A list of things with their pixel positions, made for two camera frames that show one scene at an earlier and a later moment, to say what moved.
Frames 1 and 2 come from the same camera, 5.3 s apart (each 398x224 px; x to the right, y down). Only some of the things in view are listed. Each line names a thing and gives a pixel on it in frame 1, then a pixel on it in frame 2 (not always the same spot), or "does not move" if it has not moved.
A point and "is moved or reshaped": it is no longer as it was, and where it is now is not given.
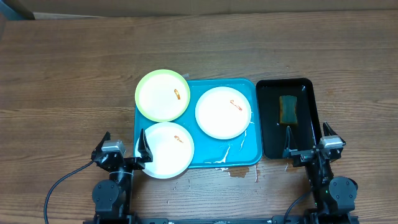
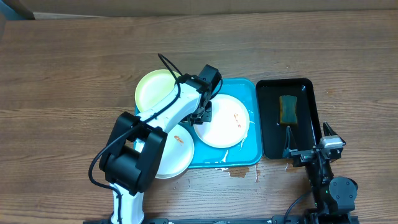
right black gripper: [303, 155] does not move
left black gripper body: [136, 164] to [203, 115]
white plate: [171, 149] does not move
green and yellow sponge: [288, 109] does not move
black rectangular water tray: [284, 102] does not move
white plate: [223, 112] is moved or reshaped
